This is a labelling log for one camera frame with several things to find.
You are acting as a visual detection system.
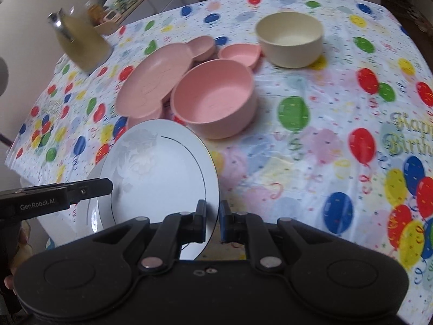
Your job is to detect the small pink bowl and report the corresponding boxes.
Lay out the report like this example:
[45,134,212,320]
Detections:
[217,43,263,72]

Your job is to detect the balloon print tablecloth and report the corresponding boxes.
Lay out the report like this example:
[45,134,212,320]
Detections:
[5,0,433,314]

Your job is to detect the pink basket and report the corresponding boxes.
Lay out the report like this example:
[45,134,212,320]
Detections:
[91,9,122,36]

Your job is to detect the pink mouse-eared plate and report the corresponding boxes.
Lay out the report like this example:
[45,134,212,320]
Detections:
[116,35,217,130]

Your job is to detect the green packets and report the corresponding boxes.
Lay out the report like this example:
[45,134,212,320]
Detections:
[104,0,140,17]

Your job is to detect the person's left hand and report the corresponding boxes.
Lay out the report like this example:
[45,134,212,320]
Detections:
[4,222,34,292]

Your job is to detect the white floral plate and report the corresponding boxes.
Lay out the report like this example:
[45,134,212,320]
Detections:
[86,161,120,235]
[97,119,220,262]

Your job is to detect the large pink bowl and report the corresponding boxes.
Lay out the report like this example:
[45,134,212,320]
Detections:
[170,59,260,140]

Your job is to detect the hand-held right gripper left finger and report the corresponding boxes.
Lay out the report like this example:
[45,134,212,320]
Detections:
[93,200,208,275]

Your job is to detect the cream bowl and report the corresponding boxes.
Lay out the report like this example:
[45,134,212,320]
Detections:
[255,11,324,69]

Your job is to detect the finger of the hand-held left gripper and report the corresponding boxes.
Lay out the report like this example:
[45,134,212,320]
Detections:
[66,178,114,208]

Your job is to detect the glass bottle of yellow liquid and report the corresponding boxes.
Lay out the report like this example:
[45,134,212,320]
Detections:
[47,6,114,76]

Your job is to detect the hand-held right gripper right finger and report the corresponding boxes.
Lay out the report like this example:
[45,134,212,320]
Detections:
[219,200,334,275]

